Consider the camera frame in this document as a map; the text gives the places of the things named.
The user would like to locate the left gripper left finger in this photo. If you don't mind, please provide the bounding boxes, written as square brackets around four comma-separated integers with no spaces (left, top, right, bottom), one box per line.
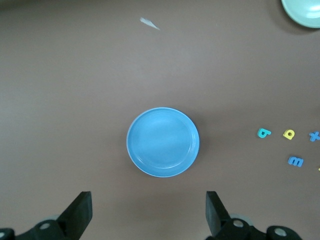
[14,191,94,240]

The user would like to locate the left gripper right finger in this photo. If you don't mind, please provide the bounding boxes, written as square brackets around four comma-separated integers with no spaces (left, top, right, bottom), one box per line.
[206,191,303,240]

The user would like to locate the teal foam letter b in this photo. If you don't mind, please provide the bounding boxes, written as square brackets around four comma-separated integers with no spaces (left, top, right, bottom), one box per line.
[256,127,272,140]

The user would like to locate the blue foam letter m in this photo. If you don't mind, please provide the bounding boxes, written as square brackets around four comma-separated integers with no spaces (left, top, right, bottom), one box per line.
[287,156,305,168]

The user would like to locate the yellow foam letter d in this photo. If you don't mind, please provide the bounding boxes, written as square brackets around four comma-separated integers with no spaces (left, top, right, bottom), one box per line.
[282,129,295,141]

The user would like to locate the blue round plate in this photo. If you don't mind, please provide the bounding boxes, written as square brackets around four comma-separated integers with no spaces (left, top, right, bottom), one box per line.
[126,107,201,178]

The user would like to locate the blue foam letter x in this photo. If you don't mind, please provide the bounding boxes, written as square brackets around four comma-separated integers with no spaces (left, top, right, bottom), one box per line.
[308,130,320,143]

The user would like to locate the brown table cover sheet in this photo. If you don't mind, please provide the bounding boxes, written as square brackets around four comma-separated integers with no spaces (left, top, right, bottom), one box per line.
[0,0,320,240]

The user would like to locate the white paper scrap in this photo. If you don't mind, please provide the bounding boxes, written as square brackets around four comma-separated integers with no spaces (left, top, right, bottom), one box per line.
[139,16,161,31]

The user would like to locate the pale green round plate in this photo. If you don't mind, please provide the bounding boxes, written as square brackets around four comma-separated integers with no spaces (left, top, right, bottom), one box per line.
[280,0,320,29]

